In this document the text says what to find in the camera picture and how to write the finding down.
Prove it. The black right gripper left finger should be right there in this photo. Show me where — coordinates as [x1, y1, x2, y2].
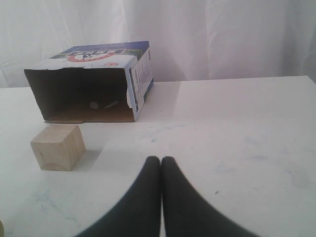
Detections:
[79, 156, 161, 237]

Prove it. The yellow tennis ball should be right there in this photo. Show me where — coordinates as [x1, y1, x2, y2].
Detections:
[0, 221, 4, 235]

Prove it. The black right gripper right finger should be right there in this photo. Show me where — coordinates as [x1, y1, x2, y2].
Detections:
[161, 157, 249, 237]

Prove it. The light wooden cube block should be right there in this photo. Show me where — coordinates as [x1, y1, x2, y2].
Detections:
[31, 124, 86, 171]

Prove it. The blue white cardboard box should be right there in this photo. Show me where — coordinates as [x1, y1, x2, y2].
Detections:
[24, 41, 154, 123]

